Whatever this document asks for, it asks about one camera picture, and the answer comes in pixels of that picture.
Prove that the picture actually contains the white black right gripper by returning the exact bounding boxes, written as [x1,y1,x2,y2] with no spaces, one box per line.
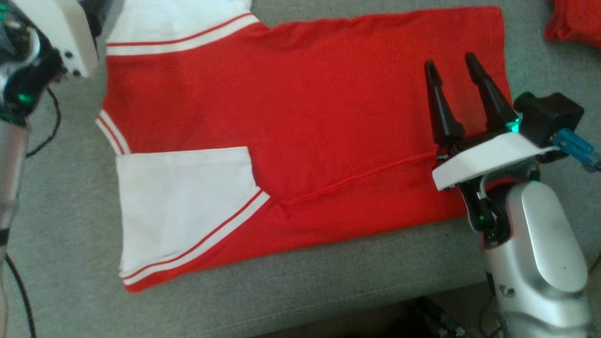
[424,52,560,192]

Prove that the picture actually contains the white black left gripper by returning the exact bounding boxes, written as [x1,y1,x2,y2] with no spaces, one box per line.
[12,0,125,79]

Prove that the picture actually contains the red shorts white stripe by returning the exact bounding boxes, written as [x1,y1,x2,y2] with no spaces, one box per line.
[544,0,601,50]

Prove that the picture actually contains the red shirt white sleeves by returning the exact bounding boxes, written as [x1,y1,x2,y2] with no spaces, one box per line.
[95,0,514,294]

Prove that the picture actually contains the thin black looped cable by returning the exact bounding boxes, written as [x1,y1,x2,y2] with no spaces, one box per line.
[26,87,62,158]

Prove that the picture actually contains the blue plug right camera cable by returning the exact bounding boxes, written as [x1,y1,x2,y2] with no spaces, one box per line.
[553,128,601,172]

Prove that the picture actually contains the thin black hanging cable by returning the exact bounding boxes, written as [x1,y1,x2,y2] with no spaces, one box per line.
[0,253,38,338]

